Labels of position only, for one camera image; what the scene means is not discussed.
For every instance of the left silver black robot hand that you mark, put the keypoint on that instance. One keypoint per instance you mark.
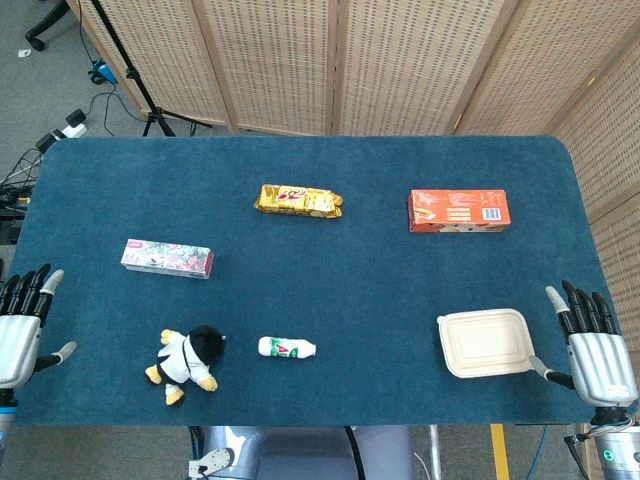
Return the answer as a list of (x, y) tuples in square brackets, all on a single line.
[(20, 345)]

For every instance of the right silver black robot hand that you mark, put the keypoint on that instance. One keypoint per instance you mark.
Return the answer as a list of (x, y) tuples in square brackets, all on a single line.
[(600, 365)]

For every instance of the floral toothpaste box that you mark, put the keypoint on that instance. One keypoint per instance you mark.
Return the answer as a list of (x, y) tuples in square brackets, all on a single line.
[(167, 258)]

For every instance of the orange cracker box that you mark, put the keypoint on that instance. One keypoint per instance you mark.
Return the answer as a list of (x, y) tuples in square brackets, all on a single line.
[(457, 210)]

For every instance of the beige lidded food container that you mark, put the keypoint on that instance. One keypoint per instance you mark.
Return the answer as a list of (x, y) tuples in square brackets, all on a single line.
[(482, 342)]

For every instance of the penguin plush toy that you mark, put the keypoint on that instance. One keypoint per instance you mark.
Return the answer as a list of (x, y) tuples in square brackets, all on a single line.
[(177, 360)]

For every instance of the metal table leg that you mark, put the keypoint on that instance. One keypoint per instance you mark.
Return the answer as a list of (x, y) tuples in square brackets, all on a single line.
[(436, 450)]

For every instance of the black power adapter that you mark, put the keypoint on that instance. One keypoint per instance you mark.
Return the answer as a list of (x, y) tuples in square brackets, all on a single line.
[(45, 141), (76, 117)]

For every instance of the white power strip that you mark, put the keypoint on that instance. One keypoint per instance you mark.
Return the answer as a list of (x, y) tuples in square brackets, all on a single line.
[(71, 132)]

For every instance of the black tripod stand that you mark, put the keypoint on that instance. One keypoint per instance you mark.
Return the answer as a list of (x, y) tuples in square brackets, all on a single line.
[(152, 120)]

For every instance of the white green milk bottle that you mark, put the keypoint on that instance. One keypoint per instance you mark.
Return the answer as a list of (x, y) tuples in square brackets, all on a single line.
[(285, 347)]

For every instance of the blue tool on floor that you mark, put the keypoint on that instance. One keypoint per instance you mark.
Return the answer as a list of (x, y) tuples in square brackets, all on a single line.
[(102, 71)]

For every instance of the white paper scrap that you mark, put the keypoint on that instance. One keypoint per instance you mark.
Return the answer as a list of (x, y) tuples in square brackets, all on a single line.
[(23, 53)]

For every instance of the blue carpet table mat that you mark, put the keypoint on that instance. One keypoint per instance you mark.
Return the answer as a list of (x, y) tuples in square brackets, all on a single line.
[(320, 280)]

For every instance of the grey robot torso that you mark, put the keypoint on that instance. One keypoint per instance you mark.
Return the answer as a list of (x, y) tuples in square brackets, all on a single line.
[(300, 460)]

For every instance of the golden biscuit packet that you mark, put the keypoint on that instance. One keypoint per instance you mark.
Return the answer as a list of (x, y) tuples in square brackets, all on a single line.
[(299, 201)]

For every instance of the black office chair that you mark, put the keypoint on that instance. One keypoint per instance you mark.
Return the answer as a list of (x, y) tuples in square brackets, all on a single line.
[(45, 20)]

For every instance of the wicker folding screen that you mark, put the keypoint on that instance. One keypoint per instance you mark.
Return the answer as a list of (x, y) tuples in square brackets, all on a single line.
[(275, 60)]

